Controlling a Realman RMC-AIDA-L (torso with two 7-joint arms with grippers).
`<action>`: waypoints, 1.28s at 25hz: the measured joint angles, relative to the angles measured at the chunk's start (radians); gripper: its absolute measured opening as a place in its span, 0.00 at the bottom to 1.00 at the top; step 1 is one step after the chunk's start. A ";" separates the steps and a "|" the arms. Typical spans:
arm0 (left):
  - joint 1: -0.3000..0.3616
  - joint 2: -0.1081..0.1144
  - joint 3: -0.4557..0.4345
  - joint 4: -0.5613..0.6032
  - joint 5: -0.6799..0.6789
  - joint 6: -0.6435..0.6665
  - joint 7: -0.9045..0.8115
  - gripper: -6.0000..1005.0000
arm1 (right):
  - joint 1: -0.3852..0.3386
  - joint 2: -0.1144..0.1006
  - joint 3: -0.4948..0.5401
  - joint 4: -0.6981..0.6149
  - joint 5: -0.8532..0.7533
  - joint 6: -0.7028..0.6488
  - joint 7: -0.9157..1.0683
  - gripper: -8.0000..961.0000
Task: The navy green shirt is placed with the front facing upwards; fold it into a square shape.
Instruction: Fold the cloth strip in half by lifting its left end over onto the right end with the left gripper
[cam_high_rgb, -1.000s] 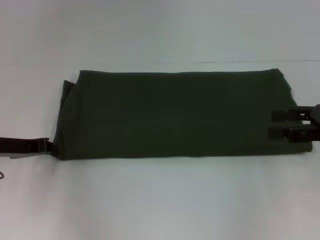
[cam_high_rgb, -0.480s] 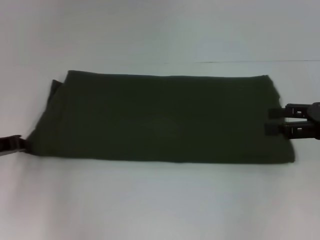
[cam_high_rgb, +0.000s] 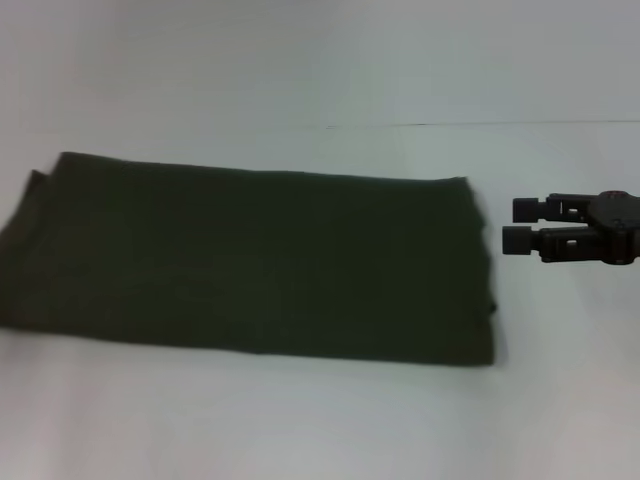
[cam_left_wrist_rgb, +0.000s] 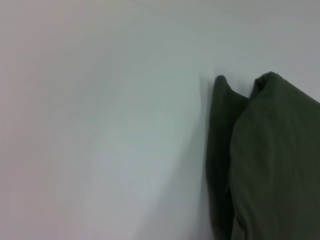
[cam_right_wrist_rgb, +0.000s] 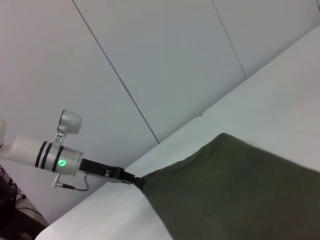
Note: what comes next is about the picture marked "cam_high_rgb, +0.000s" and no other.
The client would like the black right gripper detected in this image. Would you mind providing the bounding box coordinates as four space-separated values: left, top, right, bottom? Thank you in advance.
501 190 640 267

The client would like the dark green printed T-shirt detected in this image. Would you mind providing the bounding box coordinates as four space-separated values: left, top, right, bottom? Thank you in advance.
0 151 499 370

